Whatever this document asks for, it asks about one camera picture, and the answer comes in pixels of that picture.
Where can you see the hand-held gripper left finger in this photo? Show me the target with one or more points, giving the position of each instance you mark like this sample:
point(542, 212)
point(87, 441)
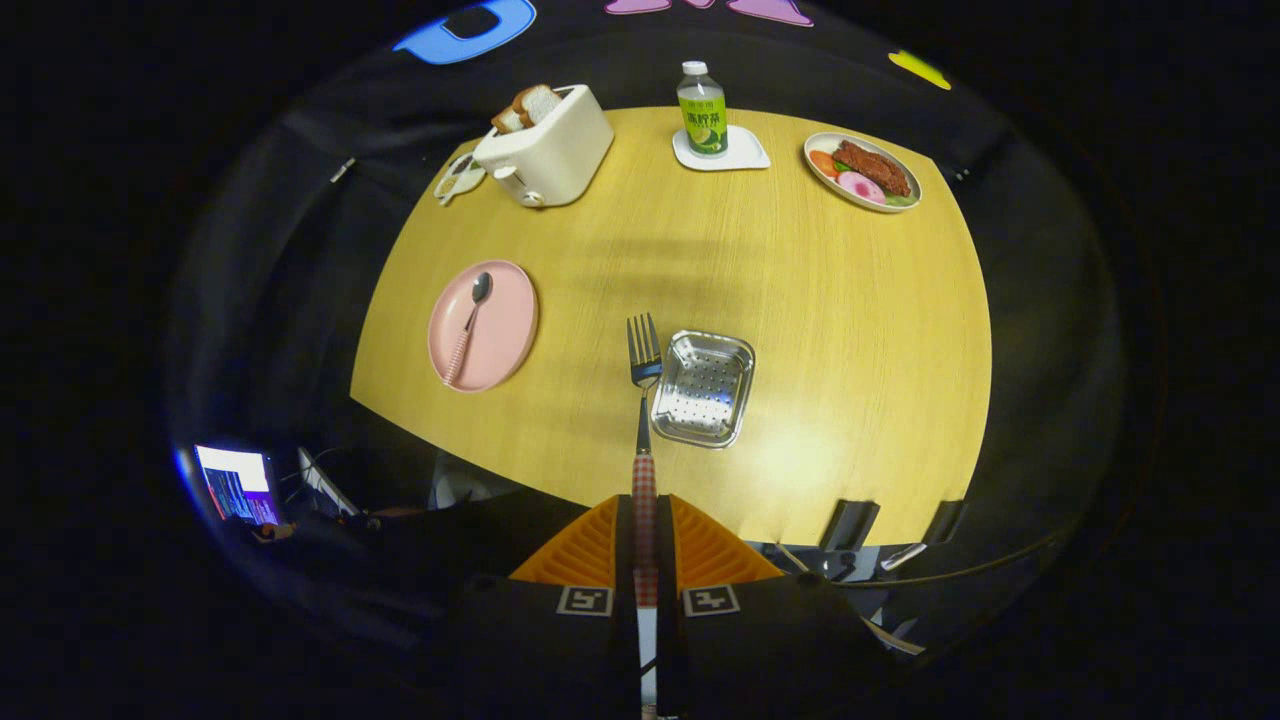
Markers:
point(625, 560)

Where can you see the white divided sauce dish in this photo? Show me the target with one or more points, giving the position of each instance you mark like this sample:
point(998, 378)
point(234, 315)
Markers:
point(458, 180)

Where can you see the green vegetable leaf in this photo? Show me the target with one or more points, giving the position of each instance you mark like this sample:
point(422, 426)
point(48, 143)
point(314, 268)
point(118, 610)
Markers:
point(900, 200)

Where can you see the lit computer screen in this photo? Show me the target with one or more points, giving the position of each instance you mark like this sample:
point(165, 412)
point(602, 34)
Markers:
point(238, 485)

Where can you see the white toaster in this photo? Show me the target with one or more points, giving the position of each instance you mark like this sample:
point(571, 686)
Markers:
point(555, 150)

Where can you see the small toast slice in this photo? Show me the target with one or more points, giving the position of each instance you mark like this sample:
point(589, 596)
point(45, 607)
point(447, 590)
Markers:
point(506, 120)

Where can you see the perforated metal tray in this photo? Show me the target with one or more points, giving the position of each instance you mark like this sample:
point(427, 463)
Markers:
point(703, 390)

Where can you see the grey laptop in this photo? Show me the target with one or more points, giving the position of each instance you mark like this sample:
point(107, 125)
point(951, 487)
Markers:
point(325, 482)

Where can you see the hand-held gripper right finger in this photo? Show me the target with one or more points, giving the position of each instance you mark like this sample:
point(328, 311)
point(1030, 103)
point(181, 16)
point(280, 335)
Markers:
point(665, 560)

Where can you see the pink ham slice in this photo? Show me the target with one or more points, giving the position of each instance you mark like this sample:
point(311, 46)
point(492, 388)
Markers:
point(860, 187)

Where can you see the large toast slice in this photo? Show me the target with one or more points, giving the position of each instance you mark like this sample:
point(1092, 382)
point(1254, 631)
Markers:
point(540, 103)

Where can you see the silver cloth clip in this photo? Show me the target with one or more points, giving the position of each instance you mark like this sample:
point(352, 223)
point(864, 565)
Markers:
point(343, 169)

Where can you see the black table clamp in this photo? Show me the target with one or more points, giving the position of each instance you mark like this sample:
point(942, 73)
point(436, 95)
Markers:
point(850, 525)
point(943, 521)

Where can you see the green label drink bottle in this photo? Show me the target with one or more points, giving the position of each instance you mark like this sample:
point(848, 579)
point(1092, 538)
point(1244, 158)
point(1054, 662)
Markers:
point(703, 115)

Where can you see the orange carrot slice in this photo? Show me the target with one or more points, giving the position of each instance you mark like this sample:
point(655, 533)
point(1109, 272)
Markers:
point(824, 163)

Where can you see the white food plate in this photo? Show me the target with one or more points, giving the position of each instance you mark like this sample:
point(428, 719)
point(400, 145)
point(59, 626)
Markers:
point(822, 185)

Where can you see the pink round plate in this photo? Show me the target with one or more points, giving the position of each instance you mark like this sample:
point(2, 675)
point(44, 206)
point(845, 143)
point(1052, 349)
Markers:
point(500, 335)

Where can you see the white square coaster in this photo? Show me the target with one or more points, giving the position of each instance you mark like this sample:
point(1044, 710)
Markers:
point(748, 155)

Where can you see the brown meat piece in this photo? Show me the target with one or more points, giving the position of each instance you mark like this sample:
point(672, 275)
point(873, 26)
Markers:
point(875, 168)

